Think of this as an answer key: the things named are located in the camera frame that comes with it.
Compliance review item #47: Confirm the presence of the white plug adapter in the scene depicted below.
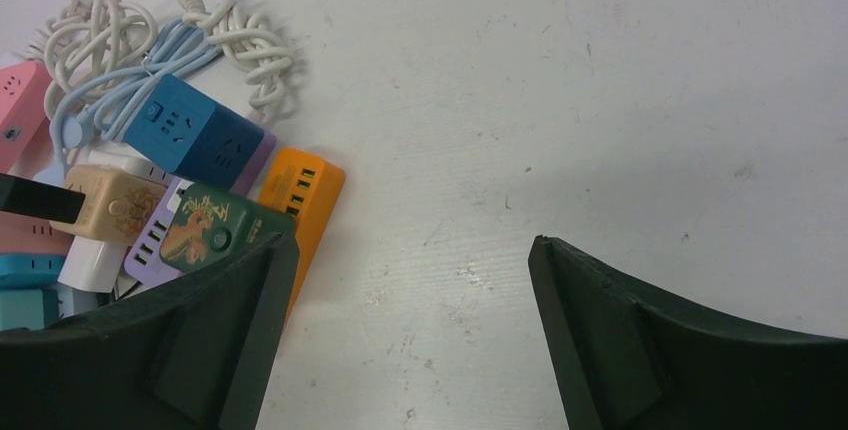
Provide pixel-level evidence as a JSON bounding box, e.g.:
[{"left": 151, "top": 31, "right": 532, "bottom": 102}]
[{"left": 57, "top": 155, "right": 175, "bottom": 294}]

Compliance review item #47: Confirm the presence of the blue cube socket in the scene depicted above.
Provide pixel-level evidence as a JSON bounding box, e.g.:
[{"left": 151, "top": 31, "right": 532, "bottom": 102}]
[{"left": 124, "top": 75, "right": 266, "bottom": 188}]

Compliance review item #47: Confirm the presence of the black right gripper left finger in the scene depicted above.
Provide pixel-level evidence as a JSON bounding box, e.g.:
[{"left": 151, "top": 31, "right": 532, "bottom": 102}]
[{"left": 1, "top": 234, "right": 299, "bottom": 429}]

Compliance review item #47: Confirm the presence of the beige cube socket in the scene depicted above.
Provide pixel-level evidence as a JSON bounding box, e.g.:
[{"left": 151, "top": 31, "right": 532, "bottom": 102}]
[{"left": 50, "top": 165, "right": 166, "bottom": 246}]

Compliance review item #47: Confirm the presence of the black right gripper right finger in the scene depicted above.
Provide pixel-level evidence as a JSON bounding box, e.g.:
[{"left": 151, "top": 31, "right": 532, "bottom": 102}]
[{"left": 528, "top": 236, "right": 847, "bottom": 429}]

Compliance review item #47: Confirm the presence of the green cube socket adapter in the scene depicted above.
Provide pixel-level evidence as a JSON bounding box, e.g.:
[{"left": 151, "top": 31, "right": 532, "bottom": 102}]
[{"left": 159, "top": 183, "right": 295, "bottom": 273}]

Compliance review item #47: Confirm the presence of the orange power strip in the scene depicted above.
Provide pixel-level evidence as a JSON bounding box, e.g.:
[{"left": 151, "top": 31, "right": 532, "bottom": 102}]
[{"left": 258, "top": 147, "right": 346, "bottom": 315}]

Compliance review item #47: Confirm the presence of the light blue cable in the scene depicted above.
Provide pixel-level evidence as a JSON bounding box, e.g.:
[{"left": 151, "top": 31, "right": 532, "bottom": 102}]
[{"left": 33, "top": 14, "right": 223, "bottom": 186}]

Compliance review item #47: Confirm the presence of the pink triangular power strip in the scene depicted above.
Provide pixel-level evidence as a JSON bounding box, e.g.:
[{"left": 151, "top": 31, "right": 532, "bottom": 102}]
[{"left": 1, "top": 61, "right": 52, "bottom": 173}]

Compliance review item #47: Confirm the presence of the teal cube socket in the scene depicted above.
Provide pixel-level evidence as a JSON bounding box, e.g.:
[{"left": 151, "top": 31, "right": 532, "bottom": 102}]
[{"left": 1, "top": 253, "right": 66, "bottom": 331}]

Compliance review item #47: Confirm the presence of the white coiled cable with plug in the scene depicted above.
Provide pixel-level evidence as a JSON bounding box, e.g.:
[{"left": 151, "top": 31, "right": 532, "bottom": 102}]
[{"left": 170, "top": 0, "right": 301, "bottom": 125}]

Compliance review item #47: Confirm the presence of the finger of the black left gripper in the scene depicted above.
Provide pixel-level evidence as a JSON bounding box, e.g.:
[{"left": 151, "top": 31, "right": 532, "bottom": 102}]
[{"left": 1, "top": 173, "right": 86, "bottom": 224}]

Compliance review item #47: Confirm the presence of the purple USB power strip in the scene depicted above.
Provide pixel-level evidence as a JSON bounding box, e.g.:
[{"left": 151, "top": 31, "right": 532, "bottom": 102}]
[{"left": 124, "top": 131, "right": 278, "bottom": 287}]

